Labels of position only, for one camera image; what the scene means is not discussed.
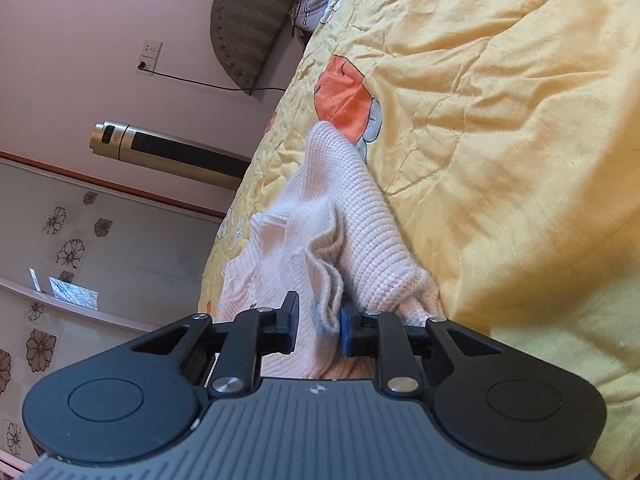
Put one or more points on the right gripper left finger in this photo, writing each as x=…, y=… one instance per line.
x=239, y=346

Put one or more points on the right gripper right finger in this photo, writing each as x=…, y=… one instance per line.
x=383, y=338

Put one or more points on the pink knitted small garment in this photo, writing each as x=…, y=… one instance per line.
x=329, y=236

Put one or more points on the white floral wardrobe door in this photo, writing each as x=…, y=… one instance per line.
x=84, y=269

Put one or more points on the gold tower fan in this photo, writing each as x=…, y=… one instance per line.
x=158, y=151

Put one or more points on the yellow floral quilt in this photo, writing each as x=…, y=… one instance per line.
x=504, y=134

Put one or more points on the grey padded headboard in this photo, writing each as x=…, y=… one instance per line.
x=243, y=33

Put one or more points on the white wall socket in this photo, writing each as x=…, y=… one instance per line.
x=149, y=55

